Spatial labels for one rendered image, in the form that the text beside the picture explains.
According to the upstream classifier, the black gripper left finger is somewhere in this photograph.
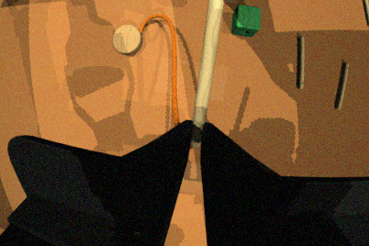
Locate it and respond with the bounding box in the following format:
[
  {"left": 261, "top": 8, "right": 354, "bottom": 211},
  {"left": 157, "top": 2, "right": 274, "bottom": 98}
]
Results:
[{"left": 7, "top": 119, "right": 193, "bottom": 246}]

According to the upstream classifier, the orange string with wooden stick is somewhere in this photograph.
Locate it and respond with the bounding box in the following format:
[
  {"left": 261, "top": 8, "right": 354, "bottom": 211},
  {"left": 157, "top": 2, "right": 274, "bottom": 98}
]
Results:
[{"left": 140, "top": 0, "right": 225, "bottom": 150}]

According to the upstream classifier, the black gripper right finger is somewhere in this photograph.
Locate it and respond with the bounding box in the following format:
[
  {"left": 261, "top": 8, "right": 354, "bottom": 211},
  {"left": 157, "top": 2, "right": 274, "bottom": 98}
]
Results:
[{"left": 200, "top": 122, "right": 369, "bottom": 246}]

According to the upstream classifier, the tan round wooden button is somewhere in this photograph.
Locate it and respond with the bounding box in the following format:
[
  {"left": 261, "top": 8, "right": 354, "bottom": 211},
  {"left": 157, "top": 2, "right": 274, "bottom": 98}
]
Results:
[{"left": 112, "top": 24, "right": 143, "bottom": 55}]

